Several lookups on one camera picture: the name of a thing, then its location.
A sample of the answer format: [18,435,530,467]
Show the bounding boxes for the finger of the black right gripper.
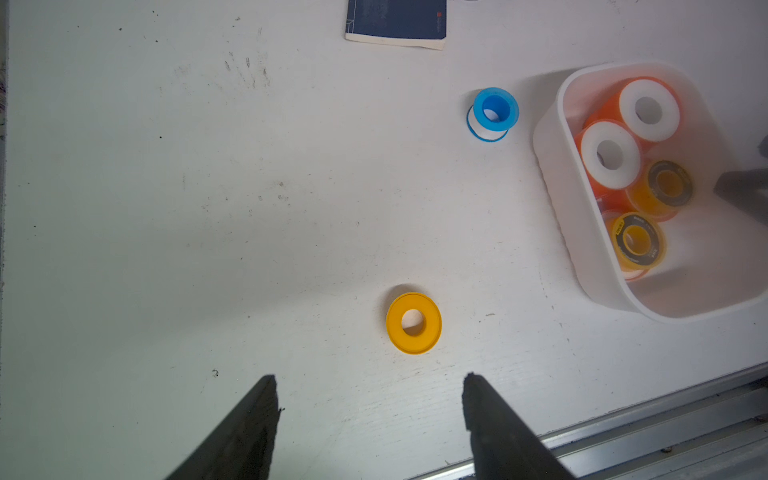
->
[713,168,768,226]

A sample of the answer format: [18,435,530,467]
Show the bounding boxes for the dark blue book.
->
[344,0,447,50]

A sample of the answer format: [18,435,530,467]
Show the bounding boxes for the yellow black tape roll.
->
[626,160,694,222]
[602,210,667,274]

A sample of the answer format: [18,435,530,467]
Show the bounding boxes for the aluminium mounting rail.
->
[425,364,767,479]

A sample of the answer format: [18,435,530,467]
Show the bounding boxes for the plain yellow tape roll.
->
[386,292,442,355]

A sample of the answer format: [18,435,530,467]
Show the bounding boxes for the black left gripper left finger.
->
[169,375,281,479]

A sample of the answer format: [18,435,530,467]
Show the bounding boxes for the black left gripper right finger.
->
[462,373,574,479]

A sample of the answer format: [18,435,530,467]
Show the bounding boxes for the orange tape roll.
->
[574,120,642,198]
[584,77,683,144]
[620,268,649,282]

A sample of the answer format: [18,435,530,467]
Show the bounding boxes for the blue sealing tape roll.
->
[466,87,520,143]

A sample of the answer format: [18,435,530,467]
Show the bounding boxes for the white plastic storage box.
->
[533,62,767,322]

